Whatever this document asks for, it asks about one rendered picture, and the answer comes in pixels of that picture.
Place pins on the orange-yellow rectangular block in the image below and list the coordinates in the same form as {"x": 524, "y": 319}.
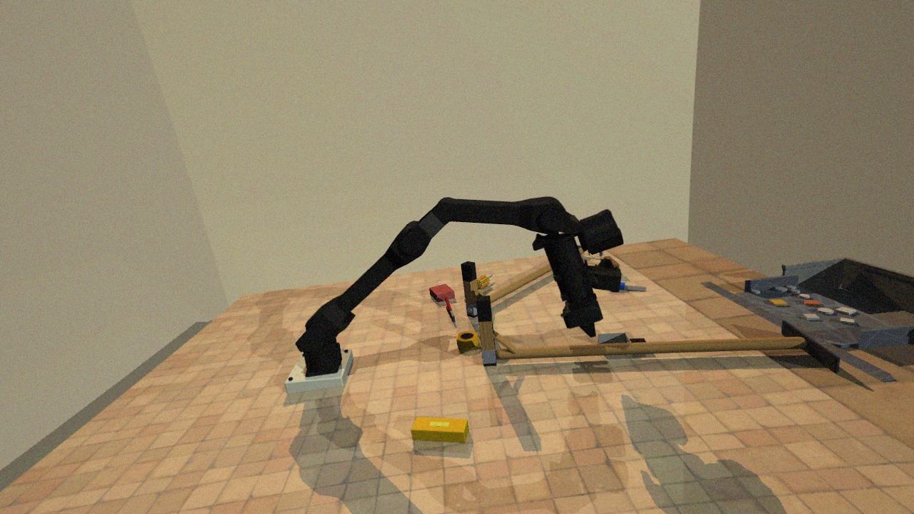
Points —
{"x": 440, "y": 430}

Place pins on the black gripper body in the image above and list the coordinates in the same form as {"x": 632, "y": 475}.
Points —
{"x": 582, "y": 309}

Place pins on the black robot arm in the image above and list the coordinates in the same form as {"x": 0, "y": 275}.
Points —
{"x": 543, "y": 215}

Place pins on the yellow ring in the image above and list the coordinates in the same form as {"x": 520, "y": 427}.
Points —
{"x": 467, "y": 339}

